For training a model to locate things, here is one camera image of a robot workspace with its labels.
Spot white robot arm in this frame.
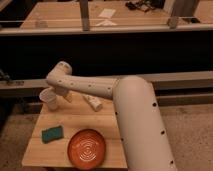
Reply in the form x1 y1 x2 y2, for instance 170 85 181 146
46 61 178 171

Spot wooden table board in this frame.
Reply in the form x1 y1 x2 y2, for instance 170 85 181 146
22 93 128 171

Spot white cylindrical bottle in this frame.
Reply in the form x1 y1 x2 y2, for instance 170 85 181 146
83 94 102 112

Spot green sponge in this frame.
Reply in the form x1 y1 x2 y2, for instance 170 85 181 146
42 126 64 143

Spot metal clamp at left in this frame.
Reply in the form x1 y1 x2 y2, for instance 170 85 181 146
0 69 24 86

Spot orange ribbed plate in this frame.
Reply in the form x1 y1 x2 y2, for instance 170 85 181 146
67 129 106 170

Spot white paper sheet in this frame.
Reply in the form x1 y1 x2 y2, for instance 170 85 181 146
99 9 116 19

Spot grey metal post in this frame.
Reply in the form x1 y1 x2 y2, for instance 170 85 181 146
79 0 90 31
166 0 200 29

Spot dark cable clutter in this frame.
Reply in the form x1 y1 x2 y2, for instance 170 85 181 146
125 0 165 13

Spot grey metal post right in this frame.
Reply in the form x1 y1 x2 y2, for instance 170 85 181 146
166 0 200 29

